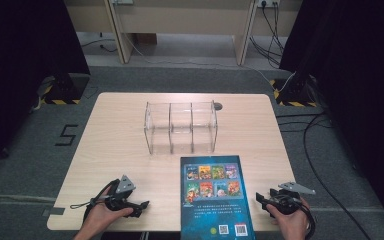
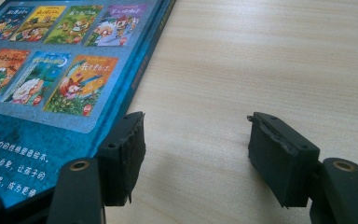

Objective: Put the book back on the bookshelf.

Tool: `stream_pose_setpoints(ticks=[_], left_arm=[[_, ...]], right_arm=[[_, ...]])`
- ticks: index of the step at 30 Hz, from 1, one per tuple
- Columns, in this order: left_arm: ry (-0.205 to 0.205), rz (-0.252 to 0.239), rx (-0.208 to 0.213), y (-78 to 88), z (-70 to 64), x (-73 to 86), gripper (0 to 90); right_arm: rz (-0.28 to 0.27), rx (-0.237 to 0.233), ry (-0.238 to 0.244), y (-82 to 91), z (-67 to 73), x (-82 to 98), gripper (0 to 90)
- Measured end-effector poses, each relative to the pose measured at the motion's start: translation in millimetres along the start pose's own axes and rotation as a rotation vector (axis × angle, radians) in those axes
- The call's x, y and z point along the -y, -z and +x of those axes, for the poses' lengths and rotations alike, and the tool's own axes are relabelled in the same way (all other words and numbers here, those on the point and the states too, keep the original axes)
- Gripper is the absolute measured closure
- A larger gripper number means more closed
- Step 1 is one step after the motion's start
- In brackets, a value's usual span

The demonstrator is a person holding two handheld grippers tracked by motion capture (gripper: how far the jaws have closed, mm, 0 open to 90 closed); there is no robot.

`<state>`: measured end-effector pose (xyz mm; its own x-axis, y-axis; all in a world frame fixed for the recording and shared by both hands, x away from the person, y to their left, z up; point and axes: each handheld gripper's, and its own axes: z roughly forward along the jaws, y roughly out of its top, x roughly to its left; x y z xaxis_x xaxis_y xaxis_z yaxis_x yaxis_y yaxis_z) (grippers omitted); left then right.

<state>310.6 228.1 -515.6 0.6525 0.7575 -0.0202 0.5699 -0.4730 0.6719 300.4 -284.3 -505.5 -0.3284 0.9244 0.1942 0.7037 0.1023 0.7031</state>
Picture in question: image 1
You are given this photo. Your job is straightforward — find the person's left hand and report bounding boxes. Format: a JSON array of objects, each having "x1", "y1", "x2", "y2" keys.
[{"x1": 79, "y1": 186, "x2": 135, "y2": 236}]

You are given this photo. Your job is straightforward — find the blue picture book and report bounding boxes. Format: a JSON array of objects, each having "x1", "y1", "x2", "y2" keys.
[{"x1": 179, "y1": 154, "x2": 257, "y2": 240}]

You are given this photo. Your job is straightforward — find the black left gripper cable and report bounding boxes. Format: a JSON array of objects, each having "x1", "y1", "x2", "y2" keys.
[{"x1": 69, "y1": 179, "x2": 121, "y2": 222}]

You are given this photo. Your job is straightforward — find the long black floor cable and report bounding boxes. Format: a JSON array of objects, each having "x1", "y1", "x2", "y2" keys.
[{"x1": 302, "y1": 111, "x2": 373, "y2": 240}]

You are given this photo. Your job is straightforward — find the black hanging power cables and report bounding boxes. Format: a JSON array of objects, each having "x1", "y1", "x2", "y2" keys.
[{"x1": 248, "y1": 2, "x2": 286, "y2": 68}]

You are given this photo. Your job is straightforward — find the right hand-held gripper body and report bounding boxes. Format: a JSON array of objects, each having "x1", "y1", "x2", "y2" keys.
[{"x1": 268, "y1": 181, "x2": 317, "y2": 216}]

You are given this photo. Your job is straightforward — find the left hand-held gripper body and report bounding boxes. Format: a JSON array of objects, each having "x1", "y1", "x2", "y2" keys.
[{"x1": 103, "y1": 174, "x2": 138, "y2": 212}]

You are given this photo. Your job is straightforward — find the white wall power socket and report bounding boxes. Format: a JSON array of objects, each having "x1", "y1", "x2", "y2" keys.
[{"x1": 256, "y1": 0, "x2": 282, "y2": 9}]

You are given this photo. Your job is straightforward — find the beige background desk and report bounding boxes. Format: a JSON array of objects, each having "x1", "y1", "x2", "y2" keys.
[{"x1": 63, "y1": 0, "x2": 304, "y2": 67}]

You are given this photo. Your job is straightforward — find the person's right hand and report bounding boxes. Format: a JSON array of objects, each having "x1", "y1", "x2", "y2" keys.
[{"x1": 265, "y1": 201, "x2": 312, "y2": 240}]

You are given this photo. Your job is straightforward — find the stand base with hazard tape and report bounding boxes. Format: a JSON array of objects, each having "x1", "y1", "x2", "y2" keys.
[
  {"x1": 37, "y1": 73, "x2": 92, "y2": 106},
  {"x1": 269, "y1": 75, "x2": 318, "y2": 108}
]

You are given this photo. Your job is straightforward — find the black floor cable bundle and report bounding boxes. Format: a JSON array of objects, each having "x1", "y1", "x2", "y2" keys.
[{"x1": 275, "y1": 112, "x2": 333, "y2": 134}]

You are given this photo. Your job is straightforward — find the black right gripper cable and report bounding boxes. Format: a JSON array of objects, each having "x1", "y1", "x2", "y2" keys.
[{"x1": 297, "y1": 197, "x2": 317, "y2": 240}]

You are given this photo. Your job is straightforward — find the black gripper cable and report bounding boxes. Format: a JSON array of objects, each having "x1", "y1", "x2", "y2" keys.
[
  {"x1": 69, "y1": 179, "x2": 121, "y2": 222},
  {"x1": 297, "y1": 197, "x2": 317, "y2": 240}
]

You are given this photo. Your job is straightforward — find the clear acrylic divider rack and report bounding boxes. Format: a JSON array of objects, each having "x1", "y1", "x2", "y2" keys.
[{"x1": 143, "y1": 100, "x2": 219, "y2": 156}]

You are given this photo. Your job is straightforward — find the black cable under desk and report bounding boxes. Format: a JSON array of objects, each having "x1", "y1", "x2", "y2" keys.
[{"x1": 79, "y1": 32, "x2": 119, "y2": 54}]

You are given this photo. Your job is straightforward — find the black curtain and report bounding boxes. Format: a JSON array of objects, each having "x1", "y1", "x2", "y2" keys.
[
  {"x1": 0, "y1": 0, "x2": 92, "y2": 178},
  {"x1": 279, "y1": 0, "x2": 384, "y2": 231}
]

